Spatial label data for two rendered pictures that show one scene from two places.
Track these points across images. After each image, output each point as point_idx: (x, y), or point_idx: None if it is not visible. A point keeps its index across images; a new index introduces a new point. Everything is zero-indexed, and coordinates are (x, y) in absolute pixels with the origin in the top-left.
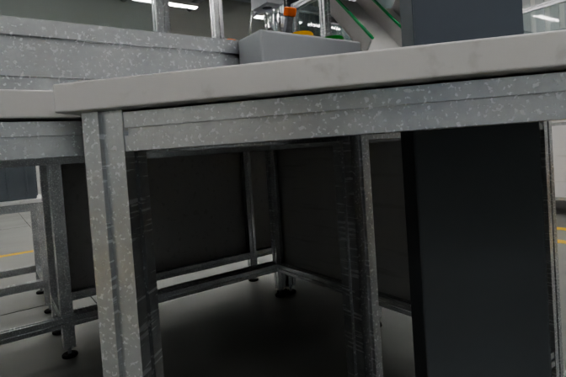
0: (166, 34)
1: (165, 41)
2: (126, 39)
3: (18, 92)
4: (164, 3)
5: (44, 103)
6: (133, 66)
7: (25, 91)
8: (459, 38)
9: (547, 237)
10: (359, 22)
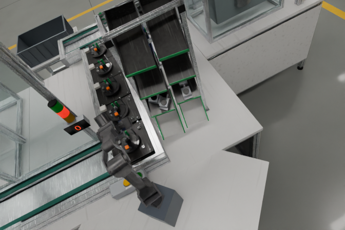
0: (89, 195)
1: (90, 196)
2: (81, 200)
3: (70, 229)
4: (85, 128)
5: (74, 228)
6: (86, 202)
7: (71, 229)
8: (157, 219)
9: (252, 154)
10: (159, 129)
